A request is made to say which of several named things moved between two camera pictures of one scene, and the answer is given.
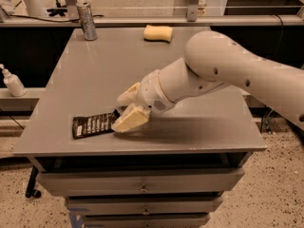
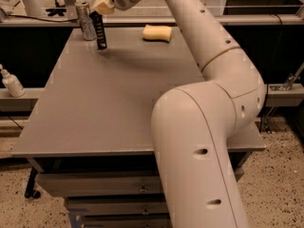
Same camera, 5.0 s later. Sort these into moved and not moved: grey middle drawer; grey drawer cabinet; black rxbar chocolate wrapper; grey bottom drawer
Moved: black rxbar chocolate wrapper
Not moved: grey middle drawer; grey bottom drawer; grey drawer cabinet
